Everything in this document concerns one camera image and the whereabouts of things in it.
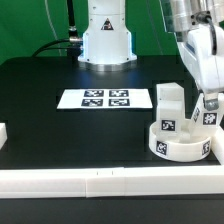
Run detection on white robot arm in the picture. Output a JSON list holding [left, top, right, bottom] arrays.
[[78, 0, 224, 111]]

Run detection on white U-shaped fence frame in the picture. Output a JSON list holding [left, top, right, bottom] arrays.
[[0, 129, 224, 198]]

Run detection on white marker tag sheet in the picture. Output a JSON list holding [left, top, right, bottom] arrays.
[[57, 89, 152, 109]]

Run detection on black cable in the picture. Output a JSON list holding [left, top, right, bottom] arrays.
[[31, 0, 84, 58]]

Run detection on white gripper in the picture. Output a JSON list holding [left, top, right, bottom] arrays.
[[177, 25, 224, 111]]

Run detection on white round stool seat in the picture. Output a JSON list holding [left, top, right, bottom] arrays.
[[149, 123, 211, 162]]

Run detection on white thin cable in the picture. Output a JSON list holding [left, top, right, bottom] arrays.
[[43, 0, 64, 57]]

